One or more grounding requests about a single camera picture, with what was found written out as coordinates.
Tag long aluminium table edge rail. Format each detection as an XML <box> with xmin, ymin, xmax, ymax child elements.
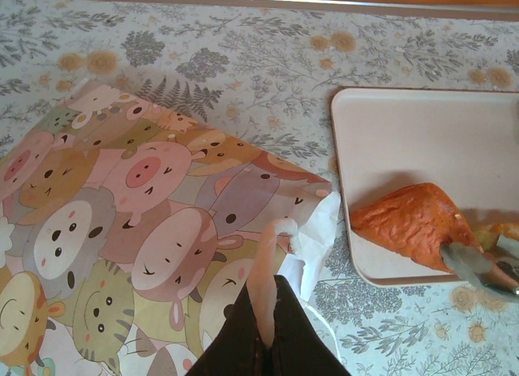
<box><xmin>0</xmin><ymin>0</ymin><xmax>519</xmax><ymax>23</ymax></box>

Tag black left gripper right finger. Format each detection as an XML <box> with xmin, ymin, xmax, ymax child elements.
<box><xmin>270</xmin><ymin>273</ymin><xmax>352</xmax><ymax>376</ymax></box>

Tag animal print paper bag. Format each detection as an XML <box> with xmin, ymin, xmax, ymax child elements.
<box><xmin>0</xmin><ymin>78</ymin><xmax>341</xmax><ymax>376</ymax></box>

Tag floral print tablecloth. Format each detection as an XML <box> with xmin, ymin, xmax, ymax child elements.
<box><xmin>0</xmin><ymin>0</ymin><xmax>519</xmax><ymax>376</ymax></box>

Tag orange-brown fake croissant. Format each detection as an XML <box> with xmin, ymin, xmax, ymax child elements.
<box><xmin>350</xmin><ymin>182</ymin><xmax>490</xmax><ymax>276</ymax></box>

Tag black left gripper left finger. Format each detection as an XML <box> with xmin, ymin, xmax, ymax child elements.
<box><xmin>190</xmin><ymin>275</ymin><xmax>269</xmax><ymax>376</ymax></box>

